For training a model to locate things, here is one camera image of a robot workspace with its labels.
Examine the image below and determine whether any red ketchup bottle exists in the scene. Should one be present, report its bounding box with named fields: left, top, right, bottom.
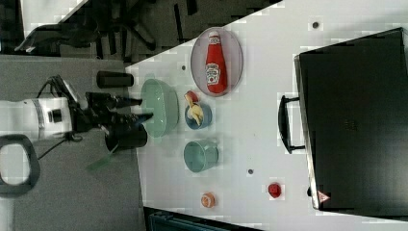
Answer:
left=205, top=31, right=228, bottom=94

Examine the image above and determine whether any black cylinder container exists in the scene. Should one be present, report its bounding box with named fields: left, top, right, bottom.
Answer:
left=96, top=71, right=135, bottom=89

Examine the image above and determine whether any green slotted spatula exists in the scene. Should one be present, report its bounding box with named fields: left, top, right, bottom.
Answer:
left=86, top=145, right=118, bottom=171

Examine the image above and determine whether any peeled toy banana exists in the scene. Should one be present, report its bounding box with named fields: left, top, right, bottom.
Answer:
left=186, top=96, right=204, bottom=126

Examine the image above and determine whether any small red toy fruit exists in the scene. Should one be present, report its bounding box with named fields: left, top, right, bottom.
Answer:
left=268, top=183, right=282, bottom=198

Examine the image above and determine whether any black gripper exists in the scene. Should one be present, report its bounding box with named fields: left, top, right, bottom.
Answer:
left=70, top=92, right=153, bottom=133

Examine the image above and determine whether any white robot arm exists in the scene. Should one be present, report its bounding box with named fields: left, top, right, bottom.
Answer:
left=1, top=92, right=153, bottom=198

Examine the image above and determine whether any toy orange slice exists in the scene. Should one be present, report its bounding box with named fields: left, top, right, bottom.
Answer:
left=201, top=192, right=216, bottom=208

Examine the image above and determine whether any blue small bowl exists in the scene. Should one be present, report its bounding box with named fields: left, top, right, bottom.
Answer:
left=185, top=104, right=213, bottom=130

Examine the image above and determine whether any purple round plate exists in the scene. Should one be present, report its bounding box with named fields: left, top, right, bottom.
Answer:
left=191, top=27, right=243, bottom=97

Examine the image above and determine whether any blue table frame rail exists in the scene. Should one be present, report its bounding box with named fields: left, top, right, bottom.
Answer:
left=143, top=207, right=261, bottom=231

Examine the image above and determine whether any teal mug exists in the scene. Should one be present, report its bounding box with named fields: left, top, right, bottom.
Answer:
left=183, top=140, right=219, bottom=173

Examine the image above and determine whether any green plastic colander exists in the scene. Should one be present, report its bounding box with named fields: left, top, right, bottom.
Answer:
left=141, top=79, right=179, bottom=139

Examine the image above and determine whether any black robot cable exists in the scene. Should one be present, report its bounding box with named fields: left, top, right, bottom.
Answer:
left=36, top=74, right=84, bottom=161

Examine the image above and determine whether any red toy strawberry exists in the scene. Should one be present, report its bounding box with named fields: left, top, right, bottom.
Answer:
left=184, top=90, right=199, bottom=103

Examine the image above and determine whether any black oven door handle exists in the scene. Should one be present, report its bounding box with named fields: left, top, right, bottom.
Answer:
left=278, top=95, right=305, bottom=154

